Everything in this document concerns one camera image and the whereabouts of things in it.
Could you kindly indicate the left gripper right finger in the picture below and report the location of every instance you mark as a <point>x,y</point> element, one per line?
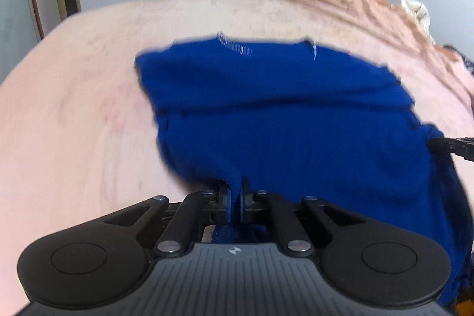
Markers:
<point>367,260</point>

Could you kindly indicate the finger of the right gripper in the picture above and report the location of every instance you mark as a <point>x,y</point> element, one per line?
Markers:
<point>463,147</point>

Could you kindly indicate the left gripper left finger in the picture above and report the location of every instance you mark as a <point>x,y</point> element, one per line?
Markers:
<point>99,261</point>

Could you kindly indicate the blue knit sweater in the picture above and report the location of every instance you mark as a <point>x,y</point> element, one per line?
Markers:
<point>304,120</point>

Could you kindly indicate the white wardrobe with flowers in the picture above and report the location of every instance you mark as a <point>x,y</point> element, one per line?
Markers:
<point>21,30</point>

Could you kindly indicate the cream cloth beside bed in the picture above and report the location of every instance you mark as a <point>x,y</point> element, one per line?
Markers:
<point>420,13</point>

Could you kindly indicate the pink floral bed blanket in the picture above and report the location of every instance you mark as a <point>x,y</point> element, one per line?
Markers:
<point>78,137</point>

